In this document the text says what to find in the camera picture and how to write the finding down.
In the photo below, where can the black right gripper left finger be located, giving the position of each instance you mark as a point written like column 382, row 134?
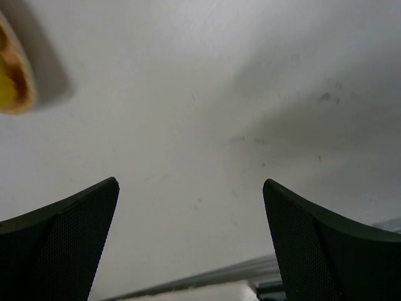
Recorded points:
column 53, row 252

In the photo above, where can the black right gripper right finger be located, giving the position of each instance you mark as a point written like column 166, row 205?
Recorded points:
column 325, row 256

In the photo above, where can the yellow fake banana bunch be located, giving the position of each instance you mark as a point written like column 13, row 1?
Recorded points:
column 8, row 87

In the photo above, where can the triangular woven wicker basket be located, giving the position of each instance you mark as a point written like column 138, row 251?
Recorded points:
column 20, row 70

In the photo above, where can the aluminium front rail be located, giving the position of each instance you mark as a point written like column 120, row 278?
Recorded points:
column 256, row 271

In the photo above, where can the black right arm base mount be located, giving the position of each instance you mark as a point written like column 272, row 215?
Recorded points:
column 270, row 291

